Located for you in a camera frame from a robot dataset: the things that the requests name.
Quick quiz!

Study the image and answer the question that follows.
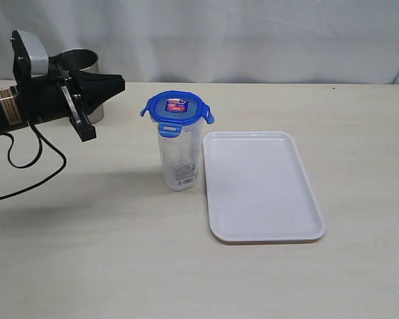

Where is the clear plastic container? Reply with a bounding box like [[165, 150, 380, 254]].
[[157, 119, 204, 191]]

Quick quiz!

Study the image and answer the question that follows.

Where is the black cable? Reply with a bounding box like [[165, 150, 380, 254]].
[[0, 109, 67, 203]]

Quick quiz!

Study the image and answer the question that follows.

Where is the blue container lid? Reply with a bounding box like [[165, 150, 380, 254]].
[[140, 90, 215, 138]]

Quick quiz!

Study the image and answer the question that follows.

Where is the stainless steel cup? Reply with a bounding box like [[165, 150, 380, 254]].
[[57, 49, 104, 124]]

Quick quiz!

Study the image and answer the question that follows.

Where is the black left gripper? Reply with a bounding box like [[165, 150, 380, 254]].
[[15, 56, 125, 142]]

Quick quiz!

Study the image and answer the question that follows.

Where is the white plastic tray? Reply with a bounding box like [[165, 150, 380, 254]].
[[203, 131, 327, 244]]

